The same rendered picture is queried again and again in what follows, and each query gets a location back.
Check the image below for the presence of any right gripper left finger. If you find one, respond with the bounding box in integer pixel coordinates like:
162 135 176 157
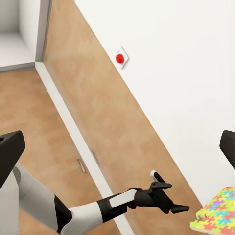
0 130 25 189

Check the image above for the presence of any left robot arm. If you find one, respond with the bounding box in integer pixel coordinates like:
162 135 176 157
12 162 189 235

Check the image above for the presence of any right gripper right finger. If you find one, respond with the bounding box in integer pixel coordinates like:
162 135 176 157
219 130 235 170

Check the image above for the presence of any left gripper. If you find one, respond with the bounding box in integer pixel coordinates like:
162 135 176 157
141 181 189 214

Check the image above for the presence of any jigsaw puzzle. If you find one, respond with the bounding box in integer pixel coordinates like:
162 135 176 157
190 186 235 235

